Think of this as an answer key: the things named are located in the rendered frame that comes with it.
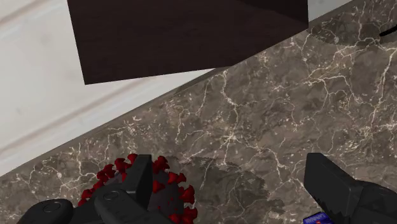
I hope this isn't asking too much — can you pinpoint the thin black object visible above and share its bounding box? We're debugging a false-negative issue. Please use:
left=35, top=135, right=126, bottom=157
left=379, top=25, right=397, bottom=38

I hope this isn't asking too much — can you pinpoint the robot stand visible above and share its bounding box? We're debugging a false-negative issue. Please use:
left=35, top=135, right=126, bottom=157
left=66, top=0, right=310, bottom=86

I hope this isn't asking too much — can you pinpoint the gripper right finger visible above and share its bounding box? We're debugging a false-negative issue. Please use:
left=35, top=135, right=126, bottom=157
left=303, top=152, right=397, bottom=224

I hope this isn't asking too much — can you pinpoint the grey ball with red spikes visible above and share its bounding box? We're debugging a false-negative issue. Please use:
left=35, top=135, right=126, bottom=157
left=77, top=153, right=199, bottom=224

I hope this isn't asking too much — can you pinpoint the blue box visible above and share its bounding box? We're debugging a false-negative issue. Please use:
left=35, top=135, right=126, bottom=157
left=302, top=212, right=335, bottom=224

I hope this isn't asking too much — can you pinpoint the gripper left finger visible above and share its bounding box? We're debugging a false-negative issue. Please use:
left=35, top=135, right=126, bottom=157
left=17, top=154, right=174, bottom=224

